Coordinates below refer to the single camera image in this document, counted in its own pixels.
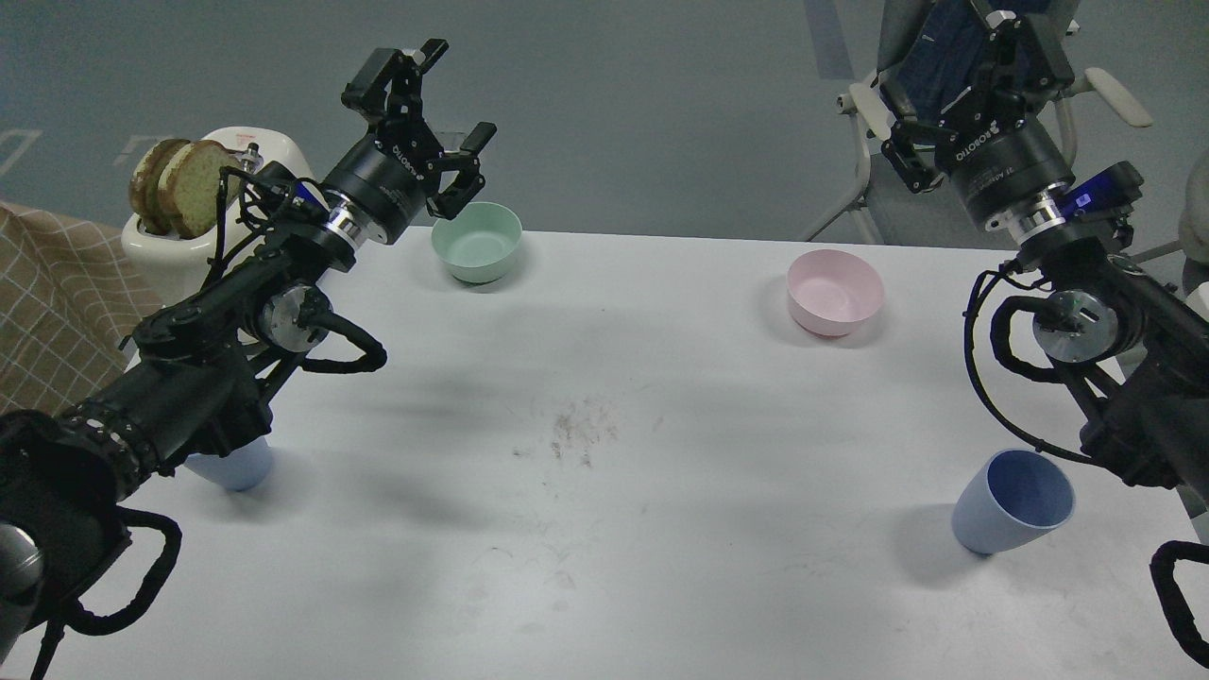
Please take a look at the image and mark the blue denim jacket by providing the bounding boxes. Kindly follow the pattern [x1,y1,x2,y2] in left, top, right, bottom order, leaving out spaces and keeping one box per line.
[877,0,1054,128]

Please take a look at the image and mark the bread slice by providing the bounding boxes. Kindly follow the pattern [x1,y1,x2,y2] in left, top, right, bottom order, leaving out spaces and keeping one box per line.
[127,138,191,236]
[156,142,242,240]

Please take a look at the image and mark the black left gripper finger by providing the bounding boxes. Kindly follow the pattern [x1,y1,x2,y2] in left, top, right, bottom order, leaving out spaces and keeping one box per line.
[341,39,450,123]
[427,122,497,220]

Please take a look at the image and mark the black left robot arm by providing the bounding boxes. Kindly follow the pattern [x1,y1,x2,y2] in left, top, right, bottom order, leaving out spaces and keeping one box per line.
[2,38,496,679]

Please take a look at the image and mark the pink bowl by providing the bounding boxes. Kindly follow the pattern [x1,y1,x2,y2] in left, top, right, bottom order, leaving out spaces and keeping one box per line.
[785,249,885,338]

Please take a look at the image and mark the front bread slice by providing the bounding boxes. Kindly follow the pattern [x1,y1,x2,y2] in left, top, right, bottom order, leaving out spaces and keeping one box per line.
[156,142,242,240]

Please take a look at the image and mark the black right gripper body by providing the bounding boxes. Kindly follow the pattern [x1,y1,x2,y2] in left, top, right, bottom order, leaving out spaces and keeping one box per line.
[936,90,1074,230]

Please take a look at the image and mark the light blue cup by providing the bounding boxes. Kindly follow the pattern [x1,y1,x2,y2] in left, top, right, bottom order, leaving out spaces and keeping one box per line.
[950,450,1076,555]
[184,436,274,492]

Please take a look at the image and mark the white object at right edge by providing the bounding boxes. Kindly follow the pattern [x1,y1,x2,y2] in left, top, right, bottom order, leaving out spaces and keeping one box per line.
[1176,150,1208,319]

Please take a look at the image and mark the cream white toaster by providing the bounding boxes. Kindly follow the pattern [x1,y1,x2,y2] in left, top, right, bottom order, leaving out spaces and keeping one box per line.
[121,126,311,305]

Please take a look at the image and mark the back bread slice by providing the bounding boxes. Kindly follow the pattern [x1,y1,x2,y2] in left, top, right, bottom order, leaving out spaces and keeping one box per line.
[127,138,191,236]

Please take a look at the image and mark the grey office chair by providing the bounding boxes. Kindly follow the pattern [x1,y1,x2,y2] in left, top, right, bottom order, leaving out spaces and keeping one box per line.
[803,1,1201,288]

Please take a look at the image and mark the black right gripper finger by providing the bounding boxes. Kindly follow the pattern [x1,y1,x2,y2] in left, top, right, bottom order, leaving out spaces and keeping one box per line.
[964,1,1074,119]
[880,116,955,195]

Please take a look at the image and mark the mint green bowl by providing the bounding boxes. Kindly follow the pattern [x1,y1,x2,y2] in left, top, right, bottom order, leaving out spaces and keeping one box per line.
[430,202,523,284]

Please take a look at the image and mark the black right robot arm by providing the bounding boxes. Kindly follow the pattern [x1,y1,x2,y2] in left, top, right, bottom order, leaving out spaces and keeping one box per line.
[873,1,1208,499]

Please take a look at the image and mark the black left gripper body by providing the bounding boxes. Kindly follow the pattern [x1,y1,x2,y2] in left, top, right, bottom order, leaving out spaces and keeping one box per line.
[324,92,449,244]

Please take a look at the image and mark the brown checkered cloth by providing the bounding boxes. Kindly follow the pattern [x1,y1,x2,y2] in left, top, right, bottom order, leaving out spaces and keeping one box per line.
[1,202,161,415]

